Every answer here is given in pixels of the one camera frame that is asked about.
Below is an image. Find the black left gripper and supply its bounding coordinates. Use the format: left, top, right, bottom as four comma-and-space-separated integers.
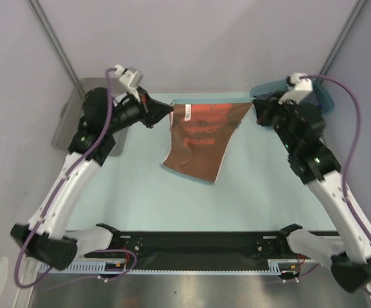
105, 86, 173, 134

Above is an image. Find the orange towel with teal trim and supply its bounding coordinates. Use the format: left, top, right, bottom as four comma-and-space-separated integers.
162, 99, 253, 184

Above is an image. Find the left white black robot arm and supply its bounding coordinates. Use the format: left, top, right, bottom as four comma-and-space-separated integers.
10, 87, 173, 270

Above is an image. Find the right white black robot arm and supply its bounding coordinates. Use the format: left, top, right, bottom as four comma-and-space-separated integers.
253, 99, 371, 293

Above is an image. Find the teal transparent plastic tray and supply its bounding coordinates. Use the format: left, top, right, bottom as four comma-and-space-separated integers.
250, 80, 334, 116

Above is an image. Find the grey plastic bin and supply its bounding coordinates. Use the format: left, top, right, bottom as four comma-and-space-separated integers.
51, 78, 128, 157

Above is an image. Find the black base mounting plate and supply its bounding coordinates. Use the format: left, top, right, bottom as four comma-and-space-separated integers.
85, 231, 299, 260

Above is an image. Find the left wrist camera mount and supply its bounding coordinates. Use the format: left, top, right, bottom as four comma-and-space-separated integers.
114, 65, 143, 101

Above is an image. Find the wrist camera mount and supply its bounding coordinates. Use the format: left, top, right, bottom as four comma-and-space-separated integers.
114, 65, 143, 101
278, 73, 313, 105

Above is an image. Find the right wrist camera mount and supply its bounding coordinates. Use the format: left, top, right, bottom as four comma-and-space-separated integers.
278, 73, 313, 105

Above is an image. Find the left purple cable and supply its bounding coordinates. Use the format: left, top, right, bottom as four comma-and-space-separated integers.
13, 67, 138, 289

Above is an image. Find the purple cable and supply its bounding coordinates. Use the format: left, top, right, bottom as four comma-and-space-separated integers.
13, 67, 138, 289
281, 74, 371, 305

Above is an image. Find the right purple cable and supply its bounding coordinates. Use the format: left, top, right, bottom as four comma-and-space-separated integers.
281, 74, 371, 305

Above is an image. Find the right aluminium corner post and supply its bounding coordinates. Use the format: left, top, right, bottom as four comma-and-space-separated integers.
319, 0, 370, 75

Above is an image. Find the aluminium corner post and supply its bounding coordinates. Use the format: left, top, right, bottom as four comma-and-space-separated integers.
319, 0, 370, 75
26, 0, 82, 90

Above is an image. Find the left aluminium corner post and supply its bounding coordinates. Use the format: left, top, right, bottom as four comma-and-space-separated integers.
26, 0, 82, 90

